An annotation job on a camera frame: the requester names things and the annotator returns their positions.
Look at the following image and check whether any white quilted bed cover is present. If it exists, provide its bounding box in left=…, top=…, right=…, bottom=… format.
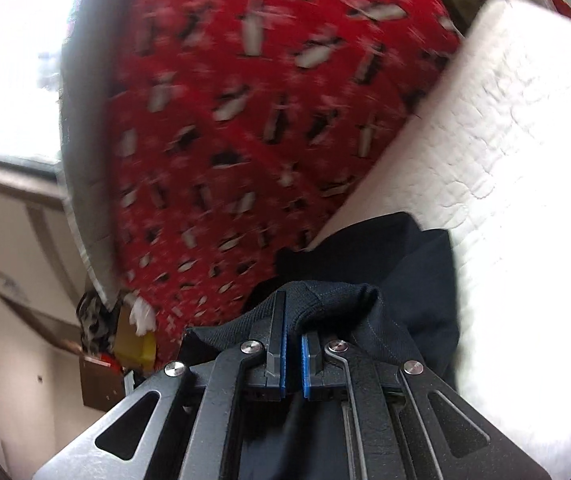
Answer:
left=305, top=0, right=571, bottom=463

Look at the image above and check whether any red penguin print blanket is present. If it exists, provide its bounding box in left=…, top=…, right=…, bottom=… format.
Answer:
left=60, top=0, right=463, bottom=356

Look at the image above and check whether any yellow cardboard box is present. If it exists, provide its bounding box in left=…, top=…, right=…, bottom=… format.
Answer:
left=114, top=305, right=157, bottom=371

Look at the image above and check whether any black white patterned cloth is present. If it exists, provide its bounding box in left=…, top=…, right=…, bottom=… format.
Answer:
left=76, top=291, right=119, bottom=358

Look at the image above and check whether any navy zip jacket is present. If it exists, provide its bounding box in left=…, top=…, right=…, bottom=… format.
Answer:
left=183, top=211, right=462, bottom=480

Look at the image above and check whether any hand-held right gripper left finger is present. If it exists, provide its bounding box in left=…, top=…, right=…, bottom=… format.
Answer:
left=33, top=290, right=292, bottom=480

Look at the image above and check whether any white plastic packet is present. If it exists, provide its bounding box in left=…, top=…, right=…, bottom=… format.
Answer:
left=124, top=296, right=157, bottom=335

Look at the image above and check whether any window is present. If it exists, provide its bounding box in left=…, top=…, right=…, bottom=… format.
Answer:
left=0, top=0, right=96, bottom=166

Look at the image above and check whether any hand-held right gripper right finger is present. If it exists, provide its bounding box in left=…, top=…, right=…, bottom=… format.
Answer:
left=301, top=329, right=552, bottom=480

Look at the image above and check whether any brown cardboard box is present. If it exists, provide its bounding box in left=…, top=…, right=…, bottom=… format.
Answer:
left=80, top=355, right=129, bottom=411

